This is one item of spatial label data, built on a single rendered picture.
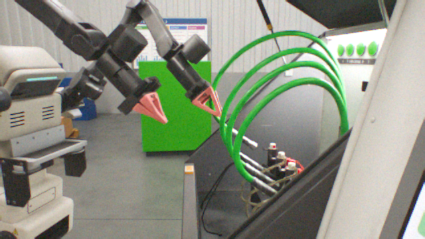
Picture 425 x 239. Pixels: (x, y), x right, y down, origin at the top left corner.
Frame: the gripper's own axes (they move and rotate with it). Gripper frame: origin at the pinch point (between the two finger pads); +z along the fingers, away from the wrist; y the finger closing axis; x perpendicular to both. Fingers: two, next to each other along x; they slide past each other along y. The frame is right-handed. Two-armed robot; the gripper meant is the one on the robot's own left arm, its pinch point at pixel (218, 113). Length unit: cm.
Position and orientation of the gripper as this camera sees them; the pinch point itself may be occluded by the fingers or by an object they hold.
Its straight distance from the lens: 82.9
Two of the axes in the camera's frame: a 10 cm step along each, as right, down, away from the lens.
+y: 1.9, 0.0, 9.8
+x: -7.4, 6.5, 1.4
